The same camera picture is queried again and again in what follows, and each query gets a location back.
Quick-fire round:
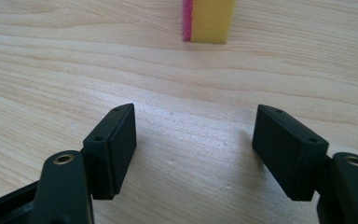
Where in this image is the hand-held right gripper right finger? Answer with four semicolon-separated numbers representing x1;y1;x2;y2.
252;104;330;202

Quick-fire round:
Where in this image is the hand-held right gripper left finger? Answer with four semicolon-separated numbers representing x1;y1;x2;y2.
82;103;138;201

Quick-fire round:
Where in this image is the yellow sponge with pink scourer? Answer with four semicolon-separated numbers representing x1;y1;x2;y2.
181;0;237;45

